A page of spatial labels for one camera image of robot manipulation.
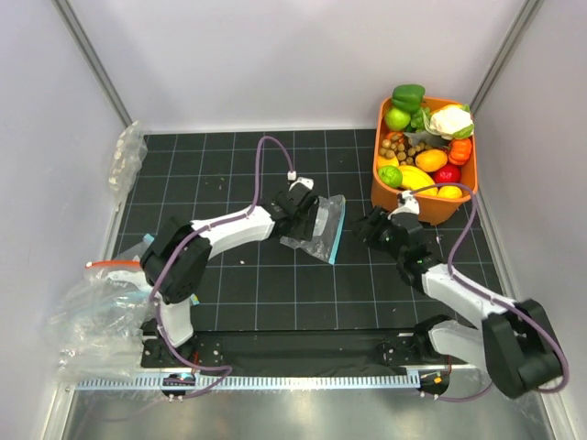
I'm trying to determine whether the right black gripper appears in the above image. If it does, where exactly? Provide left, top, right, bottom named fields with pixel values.
left=348, top=205, right=404, bottom=261

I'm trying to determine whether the clear zip bag blue zipper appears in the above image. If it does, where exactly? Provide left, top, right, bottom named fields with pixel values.
left=280, top=194, right=347, bottom=265

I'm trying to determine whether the green lime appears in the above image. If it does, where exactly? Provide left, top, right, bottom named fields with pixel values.
left=378, top=165, right=403, bottom=188

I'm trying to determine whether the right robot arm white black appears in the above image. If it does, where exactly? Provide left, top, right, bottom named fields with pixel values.
left=352, top=206, right=570, bottom=399

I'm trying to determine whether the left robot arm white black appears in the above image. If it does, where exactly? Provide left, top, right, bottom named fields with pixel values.
left=139, top=178, right=318, bottom=367

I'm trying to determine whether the spare zip bag blue zipper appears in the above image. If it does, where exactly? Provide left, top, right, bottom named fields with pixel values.
left=142, top=234, right=200, bottom=305

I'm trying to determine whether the bag of white pieces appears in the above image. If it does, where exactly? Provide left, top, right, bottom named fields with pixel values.
left=107, top=121, right=148, bottom=205

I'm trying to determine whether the pile of clear zip bags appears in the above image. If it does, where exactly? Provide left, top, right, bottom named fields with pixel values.
left=44, top=260, right=154, bottom=383

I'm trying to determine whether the black gridded mat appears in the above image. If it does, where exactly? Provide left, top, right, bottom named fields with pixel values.
left=109, top=128, right=524, bottom=332

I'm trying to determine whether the yellow star fruit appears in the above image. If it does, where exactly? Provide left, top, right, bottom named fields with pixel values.
left=398, top=165, right=438, bottom=196

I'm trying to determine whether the orange plastic basket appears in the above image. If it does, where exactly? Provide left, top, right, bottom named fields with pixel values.
left=371, top=98, right=478, bottom=226

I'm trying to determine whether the brown nut cluster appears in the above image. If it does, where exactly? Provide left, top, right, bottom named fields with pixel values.
left=376, top=132, right=426, bottom=168

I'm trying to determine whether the yellow lemon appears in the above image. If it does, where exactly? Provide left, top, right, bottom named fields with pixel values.
left=437, top=185, right=463, bottom=200

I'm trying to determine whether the orange mango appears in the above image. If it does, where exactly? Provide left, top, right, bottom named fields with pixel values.
left=415, top=149, right=448, bottom=173

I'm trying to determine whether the red apple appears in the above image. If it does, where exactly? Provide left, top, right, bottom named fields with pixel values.
left=432, top=163, right=461, bottom=185

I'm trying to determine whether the green apple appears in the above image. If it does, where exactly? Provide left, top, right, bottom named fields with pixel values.
left=383, top=106, right=411, bottom=132

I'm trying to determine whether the green grape bunch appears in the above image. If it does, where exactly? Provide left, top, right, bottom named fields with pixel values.
left=410, top=106, right=430, bottom=132

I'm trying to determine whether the small orange pumpkin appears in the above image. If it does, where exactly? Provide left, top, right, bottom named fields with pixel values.
left=448, top=138, right=472, bottom=166

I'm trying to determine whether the white cauliflower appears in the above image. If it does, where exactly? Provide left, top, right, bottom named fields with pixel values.
left=428, top=104, right=475, bottom=140

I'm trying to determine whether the green bell pepper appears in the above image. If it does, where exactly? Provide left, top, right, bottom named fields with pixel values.
left=392, top=84, right=426, bottom=115

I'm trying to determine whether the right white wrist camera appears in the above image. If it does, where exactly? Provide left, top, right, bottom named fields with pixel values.
left=388, top=191, right=420, bottom=220

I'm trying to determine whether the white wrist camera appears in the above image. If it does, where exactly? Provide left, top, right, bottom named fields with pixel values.
left=287, top=170, right=314, bottom=190
left=388, top=191, right=420, bottom=220

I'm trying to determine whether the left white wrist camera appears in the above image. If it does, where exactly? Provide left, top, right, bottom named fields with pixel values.
left=287, top=170, right=314, bottom=190

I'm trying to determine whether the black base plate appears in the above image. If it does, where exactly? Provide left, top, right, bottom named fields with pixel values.
left=139, top=327, right=469, bottom=369

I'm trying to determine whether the slotted cable duct rail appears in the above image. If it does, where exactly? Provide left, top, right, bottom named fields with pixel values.
left=75, top=370, right=420, bottom=391

